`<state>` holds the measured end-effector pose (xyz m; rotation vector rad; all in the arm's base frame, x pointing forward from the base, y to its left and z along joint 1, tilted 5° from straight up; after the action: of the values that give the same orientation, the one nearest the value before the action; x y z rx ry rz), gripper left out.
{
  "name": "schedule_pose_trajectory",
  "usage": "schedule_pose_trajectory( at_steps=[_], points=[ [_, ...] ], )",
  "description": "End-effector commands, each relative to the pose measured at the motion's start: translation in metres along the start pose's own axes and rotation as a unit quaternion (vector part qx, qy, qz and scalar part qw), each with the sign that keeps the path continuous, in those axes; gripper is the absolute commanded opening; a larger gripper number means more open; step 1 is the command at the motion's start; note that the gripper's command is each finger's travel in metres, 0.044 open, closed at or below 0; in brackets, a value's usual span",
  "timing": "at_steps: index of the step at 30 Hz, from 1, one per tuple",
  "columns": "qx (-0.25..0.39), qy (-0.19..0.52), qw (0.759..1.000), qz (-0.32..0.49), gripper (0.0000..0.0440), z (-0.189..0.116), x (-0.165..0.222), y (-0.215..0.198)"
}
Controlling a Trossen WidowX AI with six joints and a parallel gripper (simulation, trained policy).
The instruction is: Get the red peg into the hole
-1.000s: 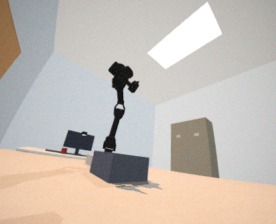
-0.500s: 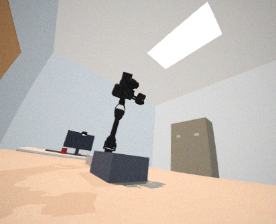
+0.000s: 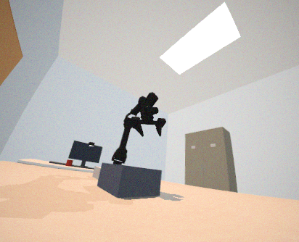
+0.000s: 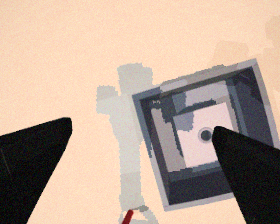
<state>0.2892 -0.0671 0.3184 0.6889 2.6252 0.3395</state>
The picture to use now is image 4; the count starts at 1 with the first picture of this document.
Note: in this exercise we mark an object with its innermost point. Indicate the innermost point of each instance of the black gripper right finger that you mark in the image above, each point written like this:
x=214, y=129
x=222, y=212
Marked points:
x=252, y=169

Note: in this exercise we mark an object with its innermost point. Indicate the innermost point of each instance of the red peg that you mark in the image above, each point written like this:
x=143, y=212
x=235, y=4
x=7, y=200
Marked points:
x=128, y=217

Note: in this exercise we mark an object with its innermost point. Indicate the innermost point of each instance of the dark grey open box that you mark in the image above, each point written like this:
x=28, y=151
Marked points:
x=242, y=88

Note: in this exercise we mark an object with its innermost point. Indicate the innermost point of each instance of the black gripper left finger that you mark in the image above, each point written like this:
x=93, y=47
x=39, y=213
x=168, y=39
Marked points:
x=27, y=160

